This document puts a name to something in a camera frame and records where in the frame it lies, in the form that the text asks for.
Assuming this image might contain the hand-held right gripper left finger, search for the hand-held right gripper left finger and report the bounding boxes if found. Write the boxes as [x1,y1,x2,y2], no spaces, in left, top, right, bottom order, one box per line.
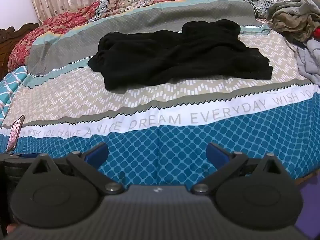
[24,142,125,195]

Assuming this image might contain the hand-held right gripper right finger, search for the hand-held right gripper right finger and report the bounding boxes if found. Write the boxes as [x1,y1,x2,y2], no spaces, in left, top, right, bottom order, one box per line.
[191,142,292,195]

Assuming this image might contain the black pants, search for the black pants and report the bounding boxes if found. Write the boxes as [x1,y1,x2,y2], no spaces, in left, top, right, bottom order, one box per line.
[87,19,273,91]

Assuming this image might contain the carved wooden headboard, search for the carved wooden headboard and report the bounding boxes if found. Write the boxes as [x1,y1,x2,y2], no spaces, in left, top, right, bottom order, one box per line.
[0,23,40,81]

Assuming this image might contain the red patchwork quilt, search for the red patchwork quilt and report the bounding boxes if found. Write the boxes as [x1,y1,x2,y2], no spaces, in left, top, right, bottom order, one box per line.
[7,0,190,73]

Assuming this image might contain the pink smartphone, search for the pink smartphone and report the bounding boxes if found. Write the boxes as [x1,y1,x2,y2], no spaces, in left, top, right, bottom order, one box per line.
[6,115,26,152]

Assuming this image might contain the patterned bed sheet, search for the patterned bed sheet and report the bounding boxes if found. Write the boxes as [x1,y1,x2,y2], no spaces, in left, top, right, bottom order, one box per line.
[0,0,320,180]

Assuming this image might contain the teal lattice cloth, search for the teal lattice cloth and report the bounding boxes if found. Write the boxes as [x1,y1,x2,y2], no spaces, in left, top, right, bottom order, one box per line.
[0,66,28,121]

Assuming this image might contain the olive clothes pile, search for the olive clothes pile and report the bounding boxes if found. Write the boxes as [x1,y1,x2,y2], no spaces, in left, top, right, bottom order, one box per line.
[266,0,320,43]

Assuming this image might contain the grey cloth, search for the grey cloth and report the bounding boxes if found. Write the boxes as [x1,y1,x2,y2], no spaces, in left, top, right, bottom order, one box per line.
[294,39,320,84]

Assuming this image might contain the purple mat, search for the purple mat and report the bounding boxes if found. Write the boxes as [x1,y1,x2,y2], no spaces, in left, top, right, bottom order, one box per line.
[294,177,320,240]

